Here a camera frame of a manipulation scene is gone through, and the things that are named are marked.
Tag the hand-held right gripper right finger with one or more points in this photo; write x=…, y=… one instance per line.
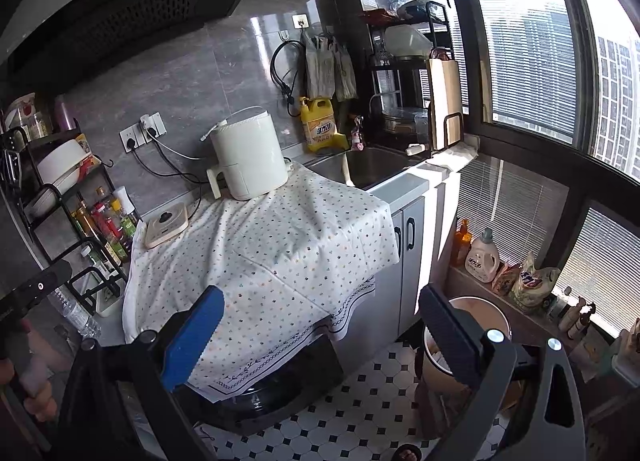
x=445, y=336

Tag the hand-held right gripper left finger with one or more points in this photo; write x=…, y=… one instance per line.
x=197, y=336

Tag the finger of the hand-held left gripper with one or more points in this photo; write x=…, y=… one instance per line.
x=37, y=286

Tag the white trash bin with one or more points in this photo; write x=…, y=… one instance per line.
x=480, y=313

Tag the person's left hand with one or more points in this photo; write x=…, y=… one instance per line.
x=40, y=391

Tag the clear plastic water bottle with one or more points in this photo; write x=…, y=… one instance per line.
x=75, y=313

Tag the small snack pouch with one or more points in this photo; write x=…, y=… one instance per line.
x=502, y=277

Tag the white laundry detergent bottle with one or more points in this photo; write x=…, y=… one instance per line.
x=482, y=256

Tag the row of condiment bottles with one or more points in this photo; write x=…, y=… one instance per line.
x=105, y=226

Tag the grey base cabinet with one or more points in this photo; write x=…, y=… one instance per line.
x=410, y=251

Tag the black appliance under cloth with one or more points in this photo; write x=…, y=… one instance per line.
x=280, y=381

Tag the orange bottle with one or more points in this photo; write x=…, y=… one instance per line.
x=462, y=241

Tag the black spice rack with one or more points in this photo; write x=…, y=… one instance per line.
x=50, y=188

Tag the detergent refill pouch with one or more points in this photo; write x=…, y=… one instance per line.
x=532, y=283

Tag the white bowl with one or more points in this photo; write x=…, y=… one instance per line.
x=60, y=161

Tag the brown pump bottles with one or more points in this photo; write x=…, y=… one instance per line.
x=575, y=313

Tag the floral tablecloth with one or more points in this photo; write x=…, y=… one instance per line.
x=300, y=251

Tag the window blind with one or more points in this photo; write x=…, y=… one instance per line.
x=600, y=266
x=505, y=211

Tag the pink bottle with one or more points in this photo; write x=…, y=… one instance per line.
x=64, y=116

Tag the steel sink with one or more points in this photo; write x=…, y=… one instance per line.
x=380, y=166

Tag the white air fryer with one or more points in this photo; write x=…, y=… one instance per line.
x=247, y=156

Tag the white soap bar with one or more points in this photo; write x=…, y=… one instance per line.
x=415, y=148

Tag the wooden cutting board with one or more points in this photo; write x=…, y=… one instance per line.
x=445, y=101

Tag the yellow detergent bottle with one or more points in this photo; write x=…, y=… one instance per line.
x=322, y=128

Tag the chrome faucet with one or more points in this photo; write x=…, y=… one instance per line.
x=382, y=97

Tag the black dish rack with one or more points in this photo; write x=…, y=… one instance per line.
x=415, y=66

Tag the hanging plastic bags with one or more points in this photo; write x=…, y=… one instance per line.
x=327, y=71

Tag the black range hood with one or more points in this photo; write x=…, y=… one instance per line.
x=125, y=6

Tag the white pot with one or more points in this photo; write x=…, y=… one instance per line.
x=407, y=38

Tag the wall power outlet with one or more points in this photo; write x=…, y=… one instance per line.
x=131, y=138
x=152, y=123

